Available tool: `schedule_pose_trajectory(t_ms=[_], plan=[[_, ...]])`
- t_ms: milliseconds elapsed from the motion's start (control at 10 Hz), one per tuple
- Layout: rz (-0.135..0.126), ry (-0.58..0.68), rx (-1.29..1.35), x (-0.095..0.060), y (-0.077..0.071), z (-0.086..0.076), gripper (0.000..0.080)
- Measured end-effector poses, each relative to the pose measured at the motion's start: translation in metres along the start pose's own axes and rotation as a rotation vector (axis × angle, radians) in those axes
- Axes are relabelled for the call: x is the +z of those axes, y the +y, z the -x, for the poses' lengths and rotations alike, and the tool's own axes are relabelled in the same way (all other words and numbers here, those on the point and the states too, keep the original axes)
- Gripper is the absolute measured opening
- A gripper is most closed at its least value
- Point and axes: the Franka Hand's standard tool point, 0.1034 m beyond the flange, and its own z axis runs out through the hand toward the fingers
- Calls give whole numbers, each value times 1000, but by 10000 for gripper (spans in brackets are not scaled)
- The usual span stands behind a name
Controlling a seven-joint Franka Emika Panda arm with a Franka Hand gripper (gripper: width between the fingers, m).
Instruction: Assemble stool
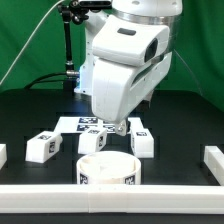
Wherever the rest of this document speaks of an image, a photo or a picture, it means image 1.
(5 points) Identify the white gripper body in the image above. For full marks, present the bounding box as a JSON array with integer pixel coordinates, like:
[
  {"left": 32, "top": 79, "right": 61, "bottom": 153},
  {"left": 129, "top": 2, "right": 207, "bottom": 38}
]
[{"left": 92, "top": 15, "right": 172, "bottom": 123}]

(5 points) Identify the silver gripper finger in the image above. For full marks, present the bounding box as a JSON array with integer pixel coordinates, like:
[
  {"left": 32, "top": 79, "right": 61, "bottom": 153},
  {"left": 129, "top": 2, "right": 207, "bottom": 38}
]
[{"left": 115, "top": 120, "right": 127, "bottom": 136}]

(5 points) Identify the white round stool seat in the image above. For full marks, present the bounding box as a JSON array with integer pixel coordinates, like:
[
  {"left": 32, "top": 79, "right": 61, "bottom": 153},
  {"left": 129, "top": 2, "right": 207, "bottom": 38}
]
[{"left": 76, "top": 151, "right": 141, "bottom": 185}]

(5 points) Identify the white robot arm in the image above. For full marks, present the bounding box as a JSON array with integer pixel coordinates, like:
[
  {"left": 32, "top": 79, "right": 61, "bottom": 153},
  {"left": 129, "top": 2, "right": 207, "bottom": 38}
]
[{"left": 75, "top": 0, "right": 183, "bottom": 135}]

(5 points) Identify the white marker sheet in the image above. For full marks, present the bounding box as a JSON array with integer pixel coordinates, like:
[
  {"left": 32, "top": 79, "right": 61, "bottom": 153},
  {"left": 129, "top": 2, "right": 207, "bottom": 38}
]
[{"left": 54, "top": 116, "right": 115, "bottom": 133}]

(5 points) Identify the black cable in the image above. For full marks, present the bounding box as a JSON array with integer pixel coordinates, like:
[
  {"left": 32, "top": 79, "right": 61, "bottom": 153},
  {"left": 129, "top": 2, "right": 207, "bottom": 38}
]
[{"left": 23, "top": 72, "right": 79, "bottom": 90}]

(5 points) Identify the black camera on mount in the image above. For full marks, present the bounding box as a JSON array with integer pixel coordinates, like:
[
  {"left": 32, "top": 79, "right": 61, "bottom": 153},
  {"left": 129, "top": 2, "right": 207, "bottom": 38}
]
[{"left": 79, "top": 0, "right": 112, "bottom": 10}]

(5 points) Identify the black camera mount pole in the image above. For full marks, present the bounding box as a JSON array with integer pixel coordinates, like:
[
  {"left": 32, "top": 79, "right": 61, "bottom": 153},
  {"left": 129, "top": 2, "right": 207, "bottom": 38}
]
[{"left": 58, "top": 0, "right": 87, "bottom": 92}]

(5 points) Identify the white cable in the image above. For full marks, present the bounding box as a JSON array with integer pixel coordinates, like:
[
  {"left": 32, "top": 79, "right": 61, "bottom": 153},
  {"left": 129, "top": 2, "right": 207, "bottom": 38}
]
[{"left": 0, "top": 0, "right": 66, "bottom": 86}]

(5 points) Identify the white front rail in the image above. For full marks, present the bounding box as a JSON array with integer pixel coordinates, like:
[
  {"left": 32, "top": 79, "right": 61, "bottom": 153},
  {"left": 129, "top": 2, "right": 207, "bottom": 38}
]
[{"left": 0, "top": 184, "right": 224, "bottom": 214}]

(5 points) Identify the white left rail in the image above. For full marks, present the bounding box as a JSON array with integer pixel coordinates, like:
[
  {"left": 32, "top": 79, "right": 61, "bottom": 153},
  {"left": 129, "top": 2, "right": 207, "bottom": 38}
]
[{"left": 0, "top": 144, "right": 7, "bottom": 170}]

